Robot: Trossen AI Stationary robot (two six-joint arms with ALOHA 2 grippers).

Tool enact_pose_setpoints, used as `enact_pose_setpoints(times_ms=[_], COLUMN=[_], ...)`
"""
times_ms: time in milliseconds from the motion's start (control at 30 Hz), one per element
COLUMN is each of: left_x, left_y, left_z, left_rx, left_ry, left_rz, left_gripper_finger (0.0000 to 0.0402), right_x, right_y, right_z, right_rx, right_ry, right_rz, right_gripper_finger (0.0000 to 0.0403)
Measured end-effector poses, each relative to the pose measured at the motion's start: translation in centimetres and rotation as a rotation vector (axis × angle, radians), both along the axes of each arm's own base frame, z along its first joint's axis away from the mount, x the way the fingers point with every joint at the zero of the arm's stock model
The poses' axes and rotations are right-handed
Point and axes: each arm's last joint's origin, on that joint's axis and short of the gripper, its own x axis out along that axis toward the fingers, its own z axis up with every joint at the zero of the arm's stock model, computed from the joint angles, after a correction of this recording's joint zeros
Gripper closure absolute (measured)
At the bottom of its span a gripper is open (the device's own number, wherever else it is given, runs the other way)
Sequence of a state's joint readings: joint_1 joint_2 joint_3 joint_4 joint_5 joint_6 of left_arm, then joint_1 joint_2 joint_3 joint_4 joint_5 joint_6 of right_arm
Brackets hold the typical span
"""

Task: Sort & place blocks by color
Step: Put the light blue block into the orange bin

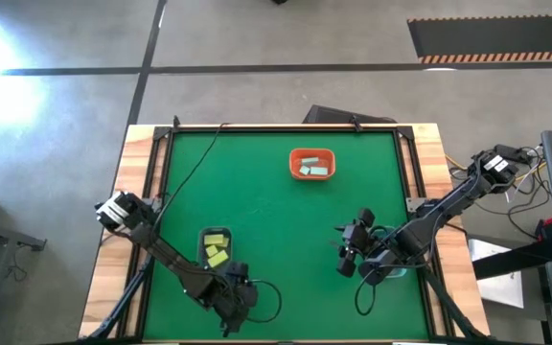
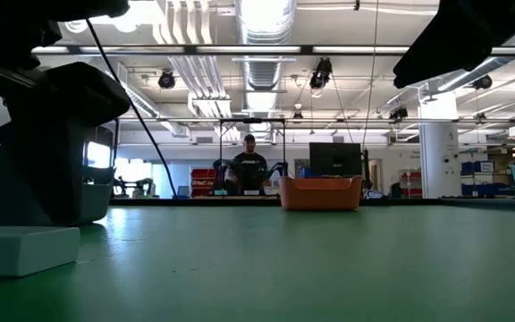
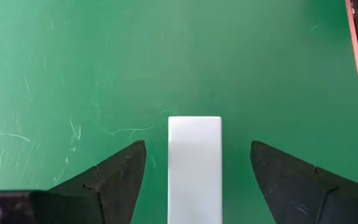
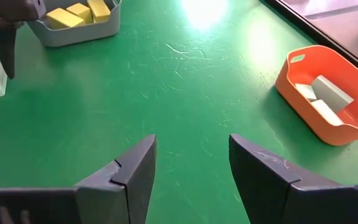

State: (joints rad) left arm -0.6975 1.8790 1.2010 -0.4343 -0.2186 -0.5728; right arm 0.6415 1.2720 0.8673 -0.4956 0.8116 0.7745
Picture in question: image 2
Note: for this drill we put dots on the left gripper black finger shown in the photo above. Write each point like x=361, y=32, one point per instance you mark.
x=56, y=179

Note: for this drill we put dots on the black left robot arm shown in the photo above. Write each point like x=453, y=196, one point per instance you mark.
x=7, y=31

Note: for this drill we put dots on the black ceiling spotlight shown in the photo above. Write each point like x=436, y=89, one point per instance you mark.
x=321, y=73
x=482, y=82
x=166, y=79

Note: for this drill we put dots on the mint rectangular block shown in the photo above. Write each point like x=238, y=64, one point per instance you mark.
x=20, y=250

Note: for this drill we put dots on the white building pillar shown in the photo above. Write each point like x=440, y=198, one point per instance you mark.
x=438, y=152

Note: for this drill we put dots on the blue storage boxes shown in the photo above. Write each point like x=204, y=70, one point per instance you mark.
x=476, y=166

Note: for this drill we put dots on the red storage bin shelf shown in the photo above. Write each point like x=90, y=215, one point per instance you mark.
x=202, y=179

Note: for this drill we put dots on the black monitor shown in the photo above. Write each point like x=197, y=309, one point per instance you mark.
x=335, y=158

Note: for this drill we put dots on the person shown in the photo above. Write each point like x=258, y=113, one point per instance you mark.
x=248, y=167

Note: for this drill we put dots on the orange plastic bin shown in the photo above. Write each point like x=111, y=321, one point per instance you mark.
x=320, y=194

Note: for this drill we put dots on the green table mat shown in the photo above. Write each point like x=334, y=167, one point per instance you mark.
x=284, y=268

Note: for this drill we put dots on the overhead light bar frame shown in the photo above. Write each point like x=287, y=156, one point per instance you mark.
x=306, y=49

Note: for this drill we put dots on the silver ceiling air duct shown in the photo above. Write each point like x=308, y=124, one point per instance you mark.
x=264, y=67

